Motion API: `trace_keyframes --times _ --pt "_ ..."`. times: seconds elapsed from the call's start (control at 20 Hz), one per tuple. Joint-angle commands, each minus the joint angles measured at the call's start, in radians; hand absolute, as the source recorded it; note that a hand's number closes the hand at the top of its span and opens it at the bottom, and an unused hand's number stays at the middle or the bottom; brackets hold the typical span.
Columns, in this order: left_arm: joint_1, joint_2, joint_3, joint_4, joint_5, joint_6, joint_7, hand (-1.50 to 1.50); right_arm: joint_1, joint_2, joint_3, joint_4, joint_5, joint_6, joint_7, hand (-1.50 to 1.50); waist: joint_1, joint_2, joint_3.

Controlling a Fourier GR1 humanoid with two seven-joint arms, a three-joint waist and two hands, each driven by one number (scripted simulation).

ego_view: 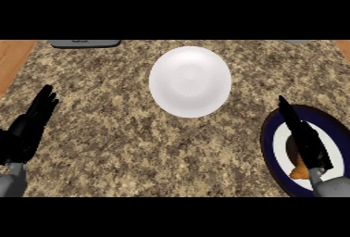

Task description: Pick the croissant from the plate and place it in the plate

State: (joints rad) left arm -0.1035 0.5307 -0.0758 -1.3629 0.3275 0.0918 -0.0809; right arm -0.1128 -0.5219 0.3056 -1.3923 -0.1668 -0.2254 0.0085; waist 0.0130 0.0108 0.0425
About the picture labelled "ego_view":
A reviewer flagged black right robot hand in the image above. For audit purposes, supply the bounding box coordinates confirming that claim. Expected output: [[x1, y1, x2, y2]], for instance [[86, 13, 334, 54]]
[[278, 94, 335, 171]]

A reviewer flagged blue-rimmed white plate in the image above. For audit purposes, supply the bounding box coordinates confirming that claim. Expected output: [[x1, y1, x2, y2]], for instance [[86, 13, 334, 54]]
[[260, 104, 350, 198]]

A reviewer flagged brown croissant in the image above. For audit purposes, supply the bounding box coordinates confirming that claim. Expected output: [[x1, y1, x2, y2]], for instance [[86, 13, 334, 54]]
[[285, 137, 311, 181]]

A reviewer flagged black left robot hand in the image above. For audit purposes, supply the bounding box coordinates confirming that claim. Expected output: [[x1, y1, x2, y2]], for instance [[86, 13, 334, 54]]
[[0, 84, 62, 167]]

